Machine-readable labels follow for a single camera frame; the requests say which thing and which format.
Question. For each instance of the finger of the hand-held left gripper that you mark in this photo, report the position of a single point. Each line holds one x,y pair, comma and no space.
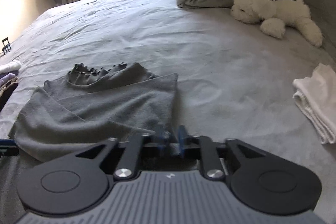
9,149

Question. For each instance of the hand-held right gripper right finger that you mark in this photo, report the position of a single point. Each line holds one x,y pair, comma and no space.
181,137

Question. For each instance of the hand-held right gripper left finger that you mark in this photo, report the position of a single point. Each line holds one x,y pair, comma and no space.
161,136

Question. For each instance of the grey top with ruffled collar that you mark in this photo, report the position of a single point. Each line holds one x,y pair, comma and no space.
105,108

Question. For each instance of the folded black garment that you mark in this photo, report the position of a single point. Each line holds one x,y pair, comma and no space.
6,95

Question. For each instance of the folded beige garment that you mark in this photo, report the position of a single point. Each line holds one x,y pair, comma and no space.
9,83

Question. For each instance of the folded purple garment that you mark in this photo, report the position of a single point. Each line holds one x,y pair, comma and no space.
8,77

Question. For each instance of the bed with grey sheet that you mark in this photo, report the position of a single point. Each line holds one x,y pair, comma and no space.
210,56

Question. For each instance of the small black folding stand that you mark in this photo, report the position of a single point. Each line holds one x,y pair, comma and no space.
6,47

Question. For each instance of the folded thin white shirt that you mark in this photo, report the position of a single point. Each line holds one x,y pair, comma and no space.
320,98

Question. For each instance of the white plush dog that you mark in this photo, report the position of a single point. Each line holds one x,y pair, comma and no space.
278,10

